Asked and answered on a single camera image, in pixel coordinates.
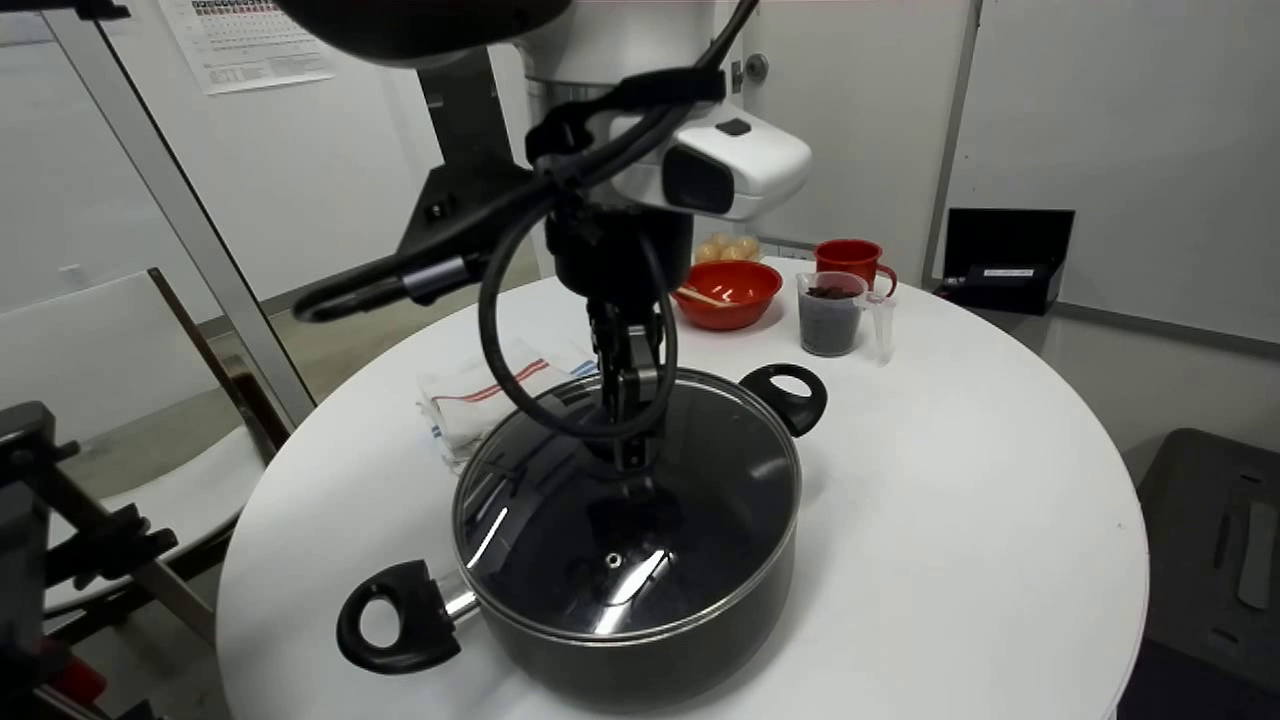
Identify red mug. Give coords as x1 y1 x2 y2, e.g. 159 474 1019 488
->
811 234 899 303

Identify dark door window panel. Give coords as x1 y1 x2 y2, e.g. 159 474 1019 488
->
412 50 527 195

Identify wooden spoon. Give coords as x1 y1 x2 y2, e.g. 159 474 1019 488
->
674 274 735 312

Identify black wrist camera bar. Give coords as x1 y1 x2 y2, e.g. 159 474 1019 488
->
287 245 493 326

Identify black open case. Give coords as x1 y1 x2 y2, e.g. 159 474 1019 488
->
935 205 1082 320

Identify red plastic bowl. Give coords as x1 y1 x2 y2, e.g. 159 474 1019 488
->
674 254 790 336

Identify grey metal frame pole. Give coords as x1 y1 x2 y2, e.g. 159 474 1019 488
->
35 0 322 430

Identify white cloth with red stripes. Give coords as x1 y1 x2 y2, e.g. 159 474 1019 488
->
412 350 595 463

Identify black tripod stand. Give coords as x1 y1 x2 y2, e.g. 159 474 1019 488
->
0 395 186 720

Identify dark grey storage bin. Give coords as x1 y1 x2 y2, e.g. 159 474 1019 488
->
1116 423 1280 720

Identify white paper poster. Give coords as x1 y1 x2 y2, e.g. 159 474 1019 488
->
156 0 337 96

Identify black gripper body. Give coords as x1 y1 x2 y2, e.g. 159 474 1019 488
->
546 205 697 316

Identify glass lid with black knob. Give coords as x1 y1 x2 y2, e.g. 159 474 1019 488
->
454 366 806 653

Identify clear measuring cup dark contents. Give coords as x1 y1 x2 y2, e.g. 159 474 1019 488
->
795 269 899 362

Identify black cooking pot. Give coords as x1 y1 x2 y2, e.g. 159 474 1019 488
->
333 361 834 713

